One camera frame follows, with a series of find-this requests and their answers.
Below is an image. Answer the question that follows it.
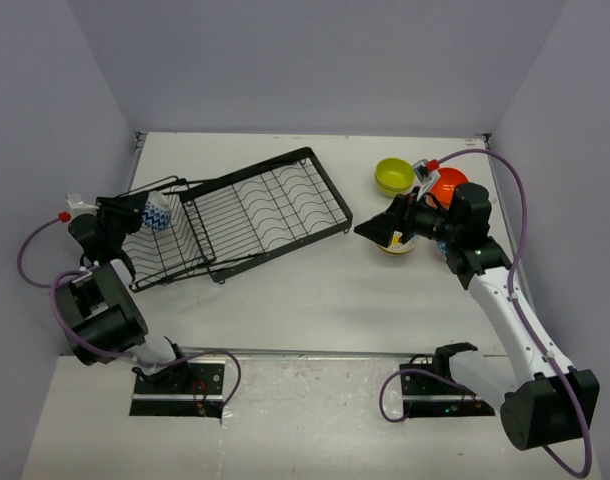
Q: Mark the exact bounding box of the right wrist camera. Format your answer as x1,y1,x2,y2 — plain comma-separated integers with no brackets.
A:
412,159,440,197

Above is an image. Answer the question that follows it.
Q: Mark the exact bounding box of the black wire dish rack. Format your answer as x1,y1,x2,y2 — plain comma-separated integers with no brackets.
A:
123,147,353,293

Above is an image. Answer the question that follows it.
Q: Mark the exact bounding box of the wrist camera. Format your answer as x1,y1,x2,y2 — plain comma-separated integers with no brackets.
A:
412,159,440,197
66,193,98,217

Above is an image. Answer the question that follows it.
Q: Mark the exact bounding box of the red white pattern bowl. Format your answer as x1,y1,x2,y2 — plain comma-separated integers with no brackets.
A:
437,241,447,258

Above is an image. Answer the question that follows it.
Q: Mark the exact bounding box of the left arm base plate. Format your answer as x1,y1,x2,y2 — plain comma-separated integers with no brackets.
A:
129,359,225,419

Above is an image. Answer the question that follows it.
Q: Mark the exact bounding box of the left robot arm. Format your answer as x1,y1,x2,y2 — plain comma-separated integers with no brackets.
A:
50,191,193,393

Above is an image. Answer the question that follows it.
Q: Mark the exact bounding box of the green bowl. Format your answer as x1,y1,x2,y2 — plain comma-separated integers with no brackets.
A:
375,170,414,197
375,158,416,192

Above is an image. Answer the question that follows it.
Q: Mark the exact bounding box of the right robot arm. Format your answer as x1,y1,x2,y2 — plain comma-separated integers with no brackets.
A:
354,183,600,451

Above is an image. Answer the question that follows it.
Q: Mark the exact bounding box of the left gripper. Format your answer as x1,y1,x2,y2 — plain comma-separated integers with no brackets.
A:
91,192,148,252

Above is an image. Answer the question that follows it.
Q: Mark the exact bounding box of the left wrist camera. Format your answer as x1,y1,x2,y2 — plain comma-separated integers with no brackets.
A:
66,193,98,217

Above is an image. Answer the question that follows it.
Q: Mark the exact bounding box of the orange bowl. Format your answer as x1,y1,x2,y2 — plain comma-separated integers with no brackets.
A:
431,167,469,204

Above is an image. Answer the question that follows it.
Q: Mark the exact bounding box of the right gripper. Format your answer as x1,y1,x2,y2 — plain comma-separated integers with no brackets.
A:
355,187,462,248

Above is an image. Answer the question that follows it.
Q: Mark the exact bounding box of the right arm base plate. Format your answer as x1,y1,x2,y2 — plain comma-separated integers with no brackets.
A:
399,355,496,419

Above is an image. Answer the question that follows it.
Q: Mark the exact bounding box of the yellow blue pattern ceramic bowl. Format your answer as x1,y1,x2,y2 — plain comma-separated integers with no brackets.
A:
379,232,418,255

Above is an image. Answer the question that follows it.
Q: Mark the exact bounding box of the blue white pattern bowl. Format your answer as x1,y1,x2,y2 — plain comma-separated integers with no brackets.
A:
141,191,172,232

